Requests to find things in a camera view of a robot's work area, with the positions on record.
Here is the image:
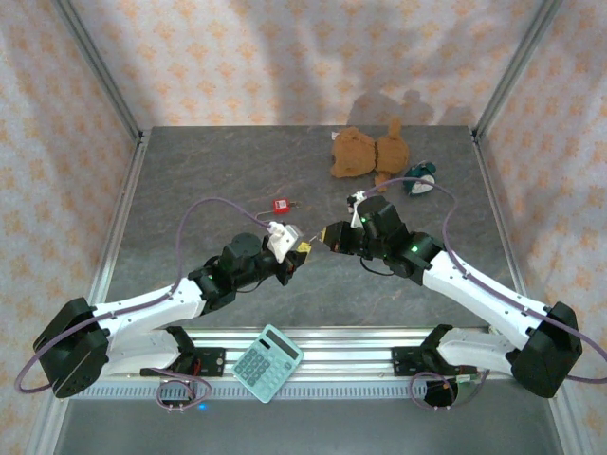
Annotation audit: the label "brown teddy bear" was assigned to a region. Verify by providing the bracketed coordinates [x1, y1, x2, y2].
[330, 116, 411, 191]

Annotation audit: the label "aluminium table side rail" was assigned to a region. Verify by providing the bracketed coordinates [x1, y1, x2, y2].
[75, 128, 153, 342]
[470, 128, 544, 340]

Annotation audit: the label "grey slotted cable duct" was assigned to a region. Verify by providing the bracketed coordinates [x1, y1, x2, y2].
[68, 382, 554, 402]

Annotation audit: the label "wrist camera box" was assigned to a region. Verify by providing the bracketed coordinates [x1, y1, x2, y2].
[345, 190, 367, 228]
[264, 221, 304, 264]

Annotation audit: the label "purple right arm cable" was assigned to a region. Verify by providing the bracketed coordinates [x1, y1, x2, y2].
[362, 177, 607, 412]

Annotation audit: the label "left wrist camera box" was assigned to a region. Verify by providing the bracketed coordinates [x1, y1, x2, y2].
[264, 221, 304, 264]

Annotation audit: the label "teal alarm clock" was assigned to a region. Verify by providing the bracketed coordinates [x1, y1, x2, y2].
[405, 160, 437, 195]

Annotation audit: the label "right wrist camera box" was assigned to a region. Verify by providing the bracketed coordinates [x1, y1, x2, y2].
[345, 190, 367, 228]

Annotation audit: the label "red padlock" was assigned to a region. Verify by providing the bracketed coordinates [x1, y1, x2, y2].
[254, 198, 292, 225]

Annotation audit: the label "aluminium frame post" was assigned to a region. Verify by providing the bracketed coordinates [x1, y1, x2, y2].
[471, 0, 568, 143]
[51, 0, 146, 143]

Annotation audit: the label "teal calculator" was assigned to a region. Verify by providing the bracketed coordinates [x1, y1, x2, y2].
[230, 323, 304, 405]

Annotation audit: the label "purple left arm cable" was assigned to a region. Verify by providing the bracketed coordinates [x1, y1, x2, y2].
[16, 196, 274, 412]

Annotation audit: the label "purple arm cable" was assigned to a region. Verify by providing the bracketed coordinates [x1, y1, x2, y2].
[16, 196, 274, 412]
[362, 177, 607, 412]

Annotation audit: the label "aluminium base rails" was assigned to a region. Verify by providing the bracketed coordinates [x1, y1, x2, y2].
[49, 325, 570, 383]

